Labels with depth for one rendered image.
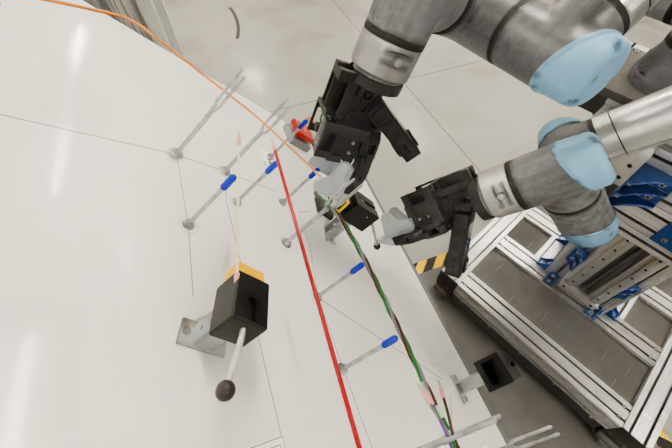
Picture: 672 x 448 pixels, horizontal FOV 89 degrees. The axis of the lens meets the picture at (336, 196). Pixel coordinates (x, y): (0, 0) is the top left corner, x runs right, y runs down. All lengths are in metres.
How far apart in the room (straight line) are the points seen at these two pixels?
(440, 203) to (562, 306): 1.24
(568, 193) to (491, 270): 1.19
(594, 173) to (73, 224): 0.55
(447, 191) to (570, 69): 0.24
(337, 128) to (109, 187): 0.25
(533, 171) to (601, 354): 1.30
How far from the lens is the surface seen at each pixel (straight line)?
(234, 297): 0.29
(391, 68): 0.41
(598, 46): 0.41
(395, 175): 2.16
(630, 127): 0.67
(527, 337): 1.61
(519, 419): 1.77
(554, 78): 0.42
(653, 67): 1.00
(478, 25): 0.46
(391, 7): 0.40
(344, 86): 0.44
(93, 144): 0.43
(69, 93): 0.48
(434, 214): 0.56
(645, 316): 1.93
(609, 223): 0.62
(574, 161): 0.52
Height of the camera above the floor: 1.61
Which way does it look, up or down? 53 degrees down
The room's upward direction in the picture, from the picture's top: straight up
